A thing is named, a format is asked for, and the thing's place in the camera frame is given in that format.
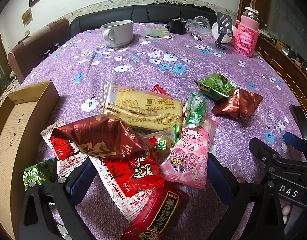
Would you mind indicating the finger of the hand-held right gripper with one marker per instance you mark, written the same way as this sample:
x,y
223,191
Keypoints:
x,y
262,151
294,140

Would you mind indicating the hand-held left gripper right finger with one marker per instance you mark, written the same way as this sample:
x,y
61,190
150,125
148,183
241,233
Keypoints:
x,y
218,175

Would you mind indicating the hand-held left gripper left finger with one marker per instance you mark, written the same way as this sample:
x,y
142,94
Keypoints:
x,y
77,182

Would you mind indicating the small red white snack packet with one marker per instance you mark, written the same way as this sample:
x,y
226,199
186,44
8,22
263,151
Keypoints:
x,y
61,152

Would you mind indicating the pink cartoon snack packet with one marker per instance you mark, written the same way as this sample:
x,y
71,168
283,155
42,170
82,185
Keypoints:
x,y
188,155

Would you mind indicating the large red white snack packet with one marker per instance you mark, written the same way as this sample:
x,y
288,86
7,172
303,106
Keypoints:
x,y
116,182

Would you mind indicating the green pea snack packet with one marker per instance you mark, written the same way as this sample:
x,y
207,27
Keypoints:
x,y
36,175

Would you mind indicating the large dark red foil packet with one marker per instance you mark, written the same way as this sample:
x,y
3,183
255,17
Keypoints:
x,y
98,135

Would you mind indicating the small dark red foil packet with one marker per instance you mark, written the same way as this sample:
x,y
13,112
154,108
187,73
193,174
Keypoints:
x,y
236,105

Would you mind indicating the clear round pastry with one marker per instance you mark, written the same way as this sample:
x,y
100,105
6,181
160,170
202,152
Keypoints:
x,y
164,142

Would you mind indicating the green white candy packet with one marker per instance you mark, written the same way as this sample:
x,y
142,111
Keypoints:
x,y
196,112

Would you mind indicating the red cartoon snack packet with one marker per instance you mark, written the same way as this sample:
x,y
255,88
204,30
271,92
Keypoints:
x,y
143,172

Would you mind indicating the long red black snack packet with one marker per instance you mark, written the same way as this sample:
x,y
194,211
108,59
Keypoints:
x,y
156,215

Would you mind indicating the brown cardboard box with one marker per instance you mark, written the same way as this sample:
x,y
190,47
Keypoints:
x,y
8,142

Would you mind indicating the green foil snack packet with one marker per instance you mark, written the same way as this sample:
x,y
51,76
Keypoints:
x,y
216,86

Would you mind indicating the yellow cracker packet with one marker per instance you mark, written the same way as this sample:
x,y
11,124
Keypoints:
x,y
143,110

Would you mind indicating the black tablet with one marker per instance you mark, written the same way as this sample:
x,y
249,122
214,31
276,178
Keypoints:
x,y
302,116

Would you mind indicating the wooden brick-pattern ledge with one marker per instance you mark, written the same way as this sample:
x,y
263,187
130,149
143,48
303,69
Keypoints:
x,y
288,72

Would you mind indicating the pink knitted sleeve bottle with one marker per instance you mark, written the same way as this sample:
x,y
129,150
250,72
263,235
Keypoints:
x,y
247,36

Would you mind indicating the striped cushion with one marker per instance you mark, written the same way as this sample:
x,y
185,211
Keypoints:
x,y
8,87

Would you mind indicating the white bowl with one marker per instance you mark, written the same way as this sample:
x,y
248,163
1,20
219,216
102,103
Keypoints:
x,y
229,31

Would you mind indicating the purple floral tablecloth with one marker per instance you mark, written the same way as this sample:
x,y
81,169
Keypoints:
x,y
148,67

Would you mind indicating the small key fob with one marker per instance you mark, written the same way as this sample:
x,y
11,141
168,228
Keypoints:
x,y
197,37

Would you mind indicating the grey phone stand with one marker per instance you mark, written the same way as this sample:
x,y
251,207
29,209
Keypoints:
x,y
223,22

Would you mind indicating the brown chair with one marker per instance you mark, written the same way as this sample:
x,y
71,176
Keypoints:
x,y
31,52

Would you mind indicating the clear plastic cup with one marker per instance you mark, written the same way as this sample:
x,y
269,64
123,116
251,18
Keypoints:
x,y
201,26

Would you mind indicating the small black pot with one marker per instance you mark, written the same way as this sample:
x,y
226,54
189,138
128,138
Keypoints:
x,y
177,26

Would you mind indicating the small green booklet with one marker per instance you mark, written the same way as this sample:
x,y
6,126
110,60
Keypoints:
x,y
158,33

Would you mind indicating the white mug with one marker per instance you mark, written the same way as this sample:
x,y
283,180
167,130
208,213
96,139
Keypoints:
x,y
118,33

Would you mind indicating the black sofa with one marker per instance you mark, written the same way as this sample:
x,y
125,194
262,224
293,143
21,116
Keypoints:
x,y
93,23

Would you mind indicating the small wall plaque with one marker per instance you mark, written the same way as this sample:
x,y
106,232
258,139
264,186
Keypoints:
x,y
26,17

